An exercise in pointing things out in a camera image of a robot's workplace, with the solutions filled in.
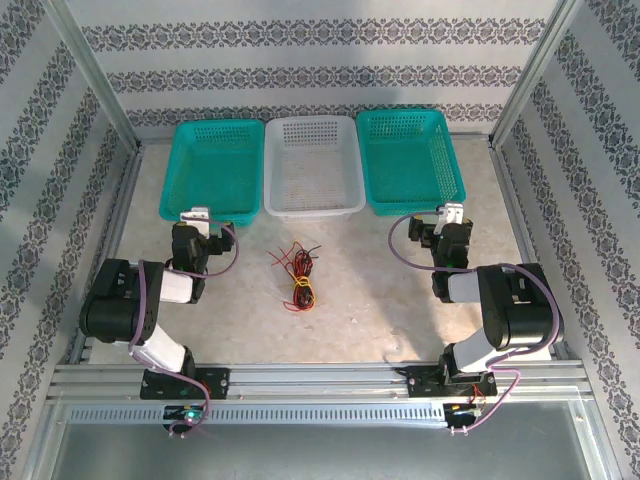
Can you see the aluminium side rail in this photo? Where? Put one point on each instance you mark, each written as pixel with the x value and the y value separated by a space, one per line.
pixel 530 240
pixel 118 215

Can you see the white plastic basket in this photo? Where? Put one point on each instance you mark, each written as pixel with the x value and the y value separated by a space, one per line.
pixel 312 170

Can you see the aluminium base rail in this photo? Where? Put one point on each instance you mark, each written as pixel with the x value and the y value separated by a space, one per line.
pixel 320 380

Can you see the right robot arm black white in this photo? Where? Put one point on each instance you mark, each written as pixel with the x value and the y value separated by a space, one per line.
pixel 525 315

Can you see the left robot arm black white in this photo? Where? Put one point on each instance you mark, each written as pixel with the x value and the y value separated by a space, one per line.
pixel 110 310

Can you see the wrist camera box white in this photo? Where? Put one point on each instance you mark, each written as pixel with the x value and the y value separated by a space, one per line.
pixel 452 212
pixel 195 216

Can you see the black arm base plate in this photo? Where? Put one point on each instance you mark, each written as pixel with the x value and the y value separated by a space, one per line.
pixel 422 382
pixel 215 382

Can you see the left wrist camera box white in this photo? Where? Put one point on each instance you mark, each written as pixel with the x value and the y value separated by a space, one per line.
pixel 195 216

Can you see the circuit board with green light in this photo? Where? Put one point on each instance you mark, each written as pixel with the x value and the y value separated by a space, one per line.
pixel 189 414

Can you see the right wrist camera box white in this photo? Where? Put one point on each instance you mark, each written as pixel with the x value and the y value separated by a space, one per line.
pixel 452 212

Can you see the aluminium frame post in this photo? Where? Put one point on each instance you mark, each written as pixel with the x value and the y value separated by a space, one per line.
pixel 537 75
pixel 97 75

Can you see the teal plastic basket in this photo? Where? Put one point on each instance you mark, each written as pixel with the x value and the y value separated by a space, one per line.
pixel 410 160
pixel 212 170

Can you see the small circuit board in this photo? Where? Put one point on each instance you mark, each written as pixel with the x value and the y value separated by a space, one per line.
pixel 462 410

